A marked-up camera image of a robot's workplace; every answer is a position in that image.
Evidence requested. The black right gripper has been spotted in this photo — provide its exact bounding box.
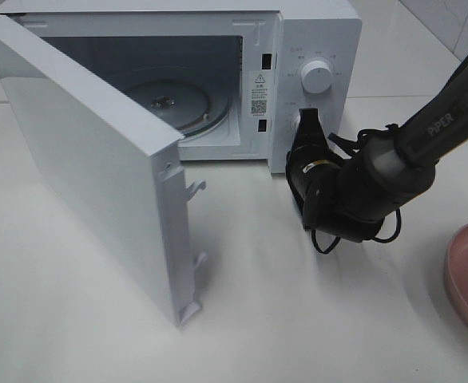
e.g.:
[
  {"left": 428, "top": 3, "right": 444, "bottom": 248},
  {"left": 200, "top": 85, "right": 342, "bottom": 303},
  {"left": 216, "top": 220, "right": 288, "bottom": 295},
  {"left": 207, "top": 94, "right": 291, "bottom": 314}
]
[{"left": 285, "top": 108, "right": 344, "bottom": 207}]

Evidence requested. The white microwave door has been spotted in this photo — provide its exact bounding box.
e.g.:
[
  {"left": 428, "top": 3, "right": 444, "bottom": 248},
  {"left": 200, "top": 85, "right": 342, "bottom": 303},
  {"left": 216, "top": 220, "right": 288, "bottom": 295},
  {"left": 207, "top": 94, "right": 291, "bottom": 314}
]
[{"left": 0, "top": 15, "right": 206, "bottom": 326}]

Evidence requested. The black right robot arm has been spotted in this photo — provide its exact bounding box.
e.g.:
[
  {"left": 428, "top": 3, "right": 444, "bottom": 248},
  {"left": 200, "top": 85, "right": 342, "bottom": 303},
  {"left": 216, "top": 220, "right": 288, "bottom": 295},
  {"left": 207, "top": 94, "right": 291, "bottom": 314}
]
[{"left": 285, "top": 62, "right": 468, "bottom": 242}]

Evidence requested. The lower white timer knob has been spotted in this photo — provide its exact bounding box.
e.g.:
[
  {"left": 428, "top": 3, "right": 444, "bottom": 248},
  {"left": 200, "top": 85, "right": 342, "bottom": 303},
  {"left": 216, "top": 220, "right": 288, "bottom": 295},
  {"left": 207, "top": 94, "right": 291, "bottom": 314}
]
[{"left": 289, "top": 113, "right": 301, "bottom": 133}]

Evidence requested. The upper white power knob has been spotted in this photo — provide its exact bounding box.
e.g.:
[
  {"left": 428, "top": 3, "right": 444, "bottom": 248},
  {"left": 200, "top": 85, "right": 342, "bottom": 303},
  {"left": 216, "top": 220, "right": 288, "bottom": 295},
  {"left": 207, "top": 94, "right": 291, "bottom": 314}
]
[{"left": 299, "top": 58, "right": 333, "bottom": 94}]

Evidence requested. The white warning label sticker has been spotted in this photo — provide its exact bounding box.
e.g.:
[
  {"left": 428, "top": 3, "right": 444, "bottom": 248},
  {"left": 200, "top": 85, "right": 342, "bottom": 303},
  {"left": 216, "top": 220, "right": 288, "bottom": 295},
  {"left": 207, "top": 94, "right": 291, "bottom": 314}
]
[{"left": 249, "top": 72, "right": 269, "bottom": 116}]

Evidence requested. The white microwave oven body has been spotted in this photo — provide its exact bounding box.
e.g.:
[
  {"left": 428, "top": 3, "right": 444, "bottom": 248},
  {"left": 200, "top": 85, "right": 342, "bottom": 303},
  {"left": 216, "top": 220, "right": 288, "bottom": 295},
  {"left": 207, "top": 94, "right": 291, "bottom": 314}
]
[{"left": 0, "top": 1, "right": 362, "bottom": 173}]

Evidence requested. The black camera cable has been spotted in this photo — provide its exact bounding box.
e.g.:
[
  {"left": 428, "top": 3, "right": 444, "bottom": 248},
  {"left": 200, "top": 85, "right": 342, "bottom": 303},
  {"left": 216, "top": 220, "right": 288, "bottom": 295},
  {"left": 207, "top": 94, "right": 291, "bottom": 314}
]
[{"left": 309, "top": 0, "right": 468, "bottom": 255}]

